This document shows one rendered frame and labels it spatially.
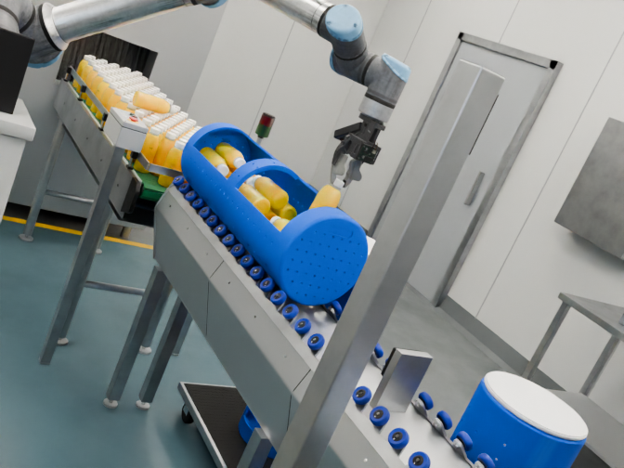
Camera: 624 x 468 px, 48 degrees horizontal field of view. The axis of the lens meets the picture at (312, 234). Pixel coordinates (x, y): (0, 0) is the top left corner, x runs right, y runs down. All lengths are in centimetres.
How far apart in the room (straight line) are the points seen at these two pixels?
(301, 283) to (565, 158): 390
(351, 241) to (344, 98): 600
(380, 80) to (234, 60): 540
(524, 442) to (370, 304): 69
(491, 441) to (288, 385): 51
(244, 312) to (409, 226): 92
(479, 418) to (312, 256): 60
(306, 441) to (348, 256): 77
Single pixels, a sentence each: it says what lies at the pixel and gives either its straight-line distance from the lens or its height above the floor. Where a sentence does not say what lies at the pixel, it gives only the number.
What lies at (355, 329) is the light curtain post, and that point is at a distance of 126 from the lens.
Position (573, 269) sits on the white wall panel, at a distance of 537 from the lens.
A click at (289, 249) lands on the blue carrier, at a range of 189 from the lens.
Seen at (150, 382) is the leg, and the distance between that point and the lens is 300.
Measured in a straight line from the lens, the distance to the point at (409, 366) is 166.
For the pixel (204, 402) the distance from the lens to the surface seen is 297.
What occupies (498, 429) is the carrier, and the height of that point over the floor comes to 97.
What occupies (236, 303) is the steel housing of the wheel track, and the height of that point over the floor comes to 86.
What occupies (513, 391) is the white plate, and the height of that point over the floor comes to 104.
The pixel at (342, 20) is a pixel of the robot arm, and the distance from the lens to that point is 186.
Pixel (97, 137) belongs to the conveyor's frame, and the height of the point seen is 87.
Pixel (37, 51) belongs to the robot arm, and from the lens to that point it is 243.
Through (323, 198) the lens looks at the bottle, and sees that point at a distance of 198.
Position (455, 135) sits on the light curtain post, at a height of 158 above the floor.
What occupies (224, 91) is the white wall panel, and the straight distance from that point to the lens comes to 730.
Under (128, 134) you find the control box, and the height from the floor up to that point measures 106.
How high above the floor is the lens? 163
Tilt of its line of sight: 14 degrees down
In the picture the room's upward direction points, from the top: 24 degrees clockwise
